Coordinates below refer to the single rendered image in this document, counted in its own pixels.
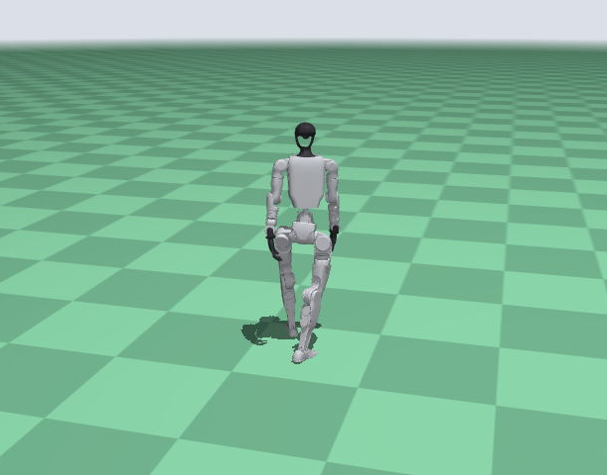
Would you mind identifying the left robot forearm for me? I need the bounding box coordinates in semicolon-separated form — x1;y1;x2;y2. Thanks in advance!
265;192;279;234

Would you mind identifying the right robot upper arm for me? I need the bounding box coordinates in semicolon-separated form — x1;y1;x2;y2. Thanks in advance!
324;158;339;203

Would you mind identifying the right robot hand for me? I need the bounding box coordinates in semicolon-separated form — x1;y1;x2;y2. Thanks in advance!
330;225;339;251

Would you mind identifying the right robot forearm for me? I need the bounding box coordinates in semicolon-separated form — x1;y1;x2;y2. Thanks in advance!
328;192;340;231

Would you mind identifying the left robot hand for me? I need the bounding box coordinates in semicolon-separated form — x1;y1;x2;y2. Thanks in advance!
265;228;282;261

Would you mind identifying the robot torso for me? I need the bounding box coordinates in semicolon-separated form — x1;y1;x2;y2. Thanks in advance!
286;152;325;244

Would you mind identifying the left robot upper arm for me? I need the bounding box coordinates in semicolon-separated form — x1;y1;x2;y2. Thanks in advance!
270;158;289;205

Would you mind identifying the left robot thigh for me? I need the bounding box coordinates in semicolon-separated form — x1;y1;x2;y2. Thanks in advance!
274;226;296;289

